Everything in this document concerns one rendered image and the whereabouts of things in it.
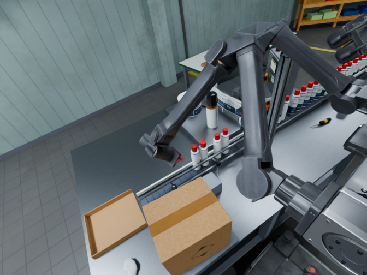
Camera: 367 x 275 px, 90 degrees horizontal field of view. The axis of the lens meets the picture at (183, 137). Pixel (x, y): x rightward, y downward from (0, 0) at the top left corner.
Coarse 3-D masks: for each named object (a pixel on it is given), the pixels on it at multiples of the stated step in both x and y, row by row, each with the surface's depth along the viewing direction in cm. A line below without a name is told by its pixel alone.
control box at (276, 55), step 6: (270, 54) 97; (276, 54) 91; (270, 60) 97; (276, 60) 89; (294, 66) 87; (276, 72) 90; (294, 72) 89; (294, 78) 91; (270, 84) 99; (288, 84) 93; (294, 84) 93; (270, 90) 100; (288, 90) 95
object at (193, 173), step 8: (312, 104) 152; (296, 112) 147; (240, 144) 131; (232, 152) 127; (200, 160) 125; (184, 176) 118; (192, 176) 117; (160, 184) 116; (168, 184) 116; (176, 184) 114; (160, 192) 112; (144, 200) 109; (152, 200) 109
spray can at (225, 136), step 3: (222, 129) 115; (225, 129) 114; (222, 132) 116; (225, 132) 114; (222, 135) 116; (225, 135) 116; (228, 135) 116; (222, 138) 117; (225, 138) 116; (228, 138) 117; (222, 141) 119; (225, 141) 118; (228, 141) 120; (222, 144) 121; (225, 144) 120; (228, 144) 121; (222, 147) 123; (225, 147) 122; (228, 150) 126; (225, 153) 126
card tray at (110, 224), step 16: (128, 192) 118; (96, 208) 111; (112, 208) 113; (128, 208) 112; (96, 224) 107; (112, 224) 106; (128, 224) 105; (144, 224) 101; (96, 240) 101; (112, 240) 100; (96, 256) 94
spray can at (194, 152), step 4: (192, 148) 107; (196, 148) 108; (192, 152) 109; (196, 152) 109; (192, 156) 111; (196, 156) 110; (192, 160) 114; (196, 160) 113; (196, 164) 115; (196, 168) 118; (200, 168) 120
